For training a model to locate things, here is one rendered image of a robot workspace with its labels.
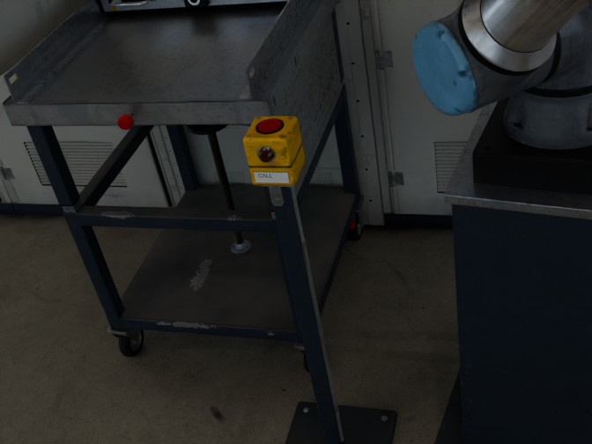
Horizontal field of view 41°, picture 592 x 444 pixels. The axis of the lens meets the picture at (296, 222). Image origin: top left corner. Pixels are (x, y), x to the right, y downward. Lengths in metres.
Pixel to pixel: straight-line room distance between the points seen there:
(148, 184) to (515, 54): 1.76
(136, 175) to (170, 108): 1.08
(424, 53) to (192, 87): 0.61
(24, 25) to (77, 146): 0.73
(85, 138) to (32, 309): 0.58
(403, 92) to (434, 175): 0.29
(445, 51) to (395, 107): 1.10
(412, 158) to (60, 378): 1.20
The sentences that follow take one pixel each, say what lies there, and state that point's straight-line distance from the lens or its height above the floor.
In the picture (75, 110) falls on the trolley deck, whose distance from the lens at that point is 1.77.
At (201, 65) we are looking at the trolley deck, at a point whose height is 0.85.
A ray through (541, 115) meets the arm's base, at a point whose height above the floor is 0.87.
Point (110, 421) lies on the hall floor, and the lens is 2.19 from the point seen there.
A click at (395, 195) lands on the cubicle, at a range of 2.46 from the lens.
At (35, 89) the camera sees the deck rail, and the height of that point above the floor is 0.85.
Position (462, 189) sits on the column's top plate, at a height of 0.75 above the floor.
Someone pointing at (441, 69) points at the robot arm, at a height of 1.01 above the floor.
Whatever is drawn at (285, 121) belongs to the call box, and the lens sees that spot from 1.37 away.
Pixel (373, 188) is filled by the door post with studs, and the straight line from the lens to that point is 2.48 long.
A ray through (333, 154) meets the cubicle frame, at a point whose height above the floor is 0.28.
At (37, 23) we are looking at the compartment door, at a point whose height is 0.88.
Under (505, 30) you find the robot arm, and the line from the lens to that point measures 1.15.
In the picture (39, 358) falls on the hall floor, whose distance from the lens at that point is 2.46.
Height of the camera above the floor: 1.57
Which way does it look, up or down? 36 degrees down
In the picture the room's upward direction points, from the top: 11 degrees counter-clockwise
